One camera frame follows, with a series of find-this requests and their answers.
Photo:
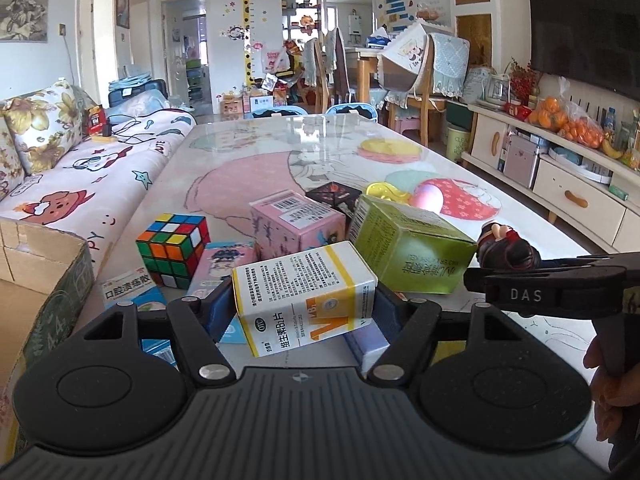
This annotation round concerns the bag of oranges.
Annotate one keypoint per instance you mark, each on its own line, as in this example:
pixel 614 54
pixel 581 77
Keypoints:
pixel 566 118

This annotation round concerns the floral cushion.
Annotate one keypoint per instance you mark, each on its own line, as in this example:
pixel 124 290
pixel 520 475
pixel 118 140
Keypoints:
pixel 46 124

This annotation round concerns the giraffe height sticker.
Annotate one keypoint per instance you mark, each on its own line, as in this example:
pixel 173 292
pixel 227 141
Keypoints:
pixel 247 23

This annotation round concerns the blue white medicine box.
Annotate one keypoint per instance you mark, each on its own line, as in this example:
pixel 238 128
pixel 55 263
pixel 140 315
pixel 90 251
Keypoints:
pixel 137 286

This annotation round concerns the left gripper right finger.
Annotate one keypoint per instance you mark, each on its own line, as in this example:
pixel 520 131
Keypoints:
pixel 408 327

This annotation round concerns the wooden chair with cover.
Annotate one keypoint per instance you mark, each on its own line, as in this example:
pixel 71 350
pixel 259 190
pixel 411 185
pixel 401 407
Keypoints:
pixel 423 67

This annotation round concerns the sofa with cartoon cover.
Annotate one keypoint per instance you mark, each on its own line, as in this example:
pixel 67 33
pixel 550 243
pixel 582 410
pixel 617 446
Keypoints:
pixel 94 190

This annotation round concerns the white yellow medicine box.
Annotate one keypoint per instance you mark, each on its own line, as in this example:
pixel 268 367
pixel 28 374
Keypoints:
pixel 293 301

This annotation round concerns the green box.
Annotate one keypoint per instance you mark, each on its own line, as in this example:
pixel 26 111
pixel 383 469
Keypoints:
pixel 409 249

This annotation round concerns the framed portrait picture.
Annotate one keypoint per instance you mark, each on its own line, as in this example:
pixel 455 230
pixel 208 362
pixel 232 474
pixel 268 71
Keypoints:
pixel 24 20

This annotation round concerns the yellow toy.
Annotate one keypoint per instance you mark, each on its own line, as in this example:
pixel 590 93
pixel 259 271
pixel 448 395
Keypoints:
pixel 386 191

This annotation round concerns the rubiks cube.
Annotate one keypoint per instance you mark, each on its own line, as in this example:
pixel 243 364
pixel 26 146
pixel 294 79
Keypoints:
pixel 171 248

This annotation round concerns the red box on sofa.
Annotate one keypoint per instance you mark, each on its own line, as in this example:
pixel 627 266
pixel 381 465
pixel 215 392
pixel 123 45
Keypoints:
pixel 96 120

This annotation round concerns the black red doll figure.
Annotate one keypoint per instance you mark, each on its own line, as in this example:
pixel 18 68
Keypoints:
pixel 500 247

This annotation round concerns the right hand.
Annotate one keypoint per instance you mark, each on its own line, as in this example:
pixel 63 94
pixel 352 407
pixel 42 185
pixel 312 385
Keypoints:
pixel 610 394

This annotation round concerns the pink cartoon card box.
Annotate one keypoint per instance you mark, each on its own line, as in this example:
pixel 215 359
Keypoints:
pixel 217 262

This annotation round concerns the cardboard box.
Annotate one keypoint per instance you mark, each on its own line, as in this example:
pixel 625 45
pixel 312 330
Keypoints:
pixel 46 277

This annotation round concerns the white tv cabinet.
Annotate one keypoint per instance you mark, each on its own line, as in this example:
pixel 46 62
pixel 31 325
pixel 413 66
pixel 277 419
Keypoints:
pixel 593 193

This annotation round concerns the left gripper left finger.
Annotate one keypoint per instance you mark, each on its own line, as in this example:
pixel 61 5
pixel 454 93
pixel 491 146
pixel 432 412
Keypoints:
pixel 197 325

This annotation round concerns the black television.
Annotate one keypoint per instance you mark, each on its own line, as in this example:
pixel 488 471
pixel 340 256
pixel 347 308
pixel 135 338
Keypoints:
pixel 592 41

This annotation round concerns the blue plastic stool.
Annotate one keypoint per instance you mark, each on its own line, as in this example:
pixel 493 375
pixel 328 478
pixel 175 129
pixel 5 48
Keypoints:
pixel 362 109

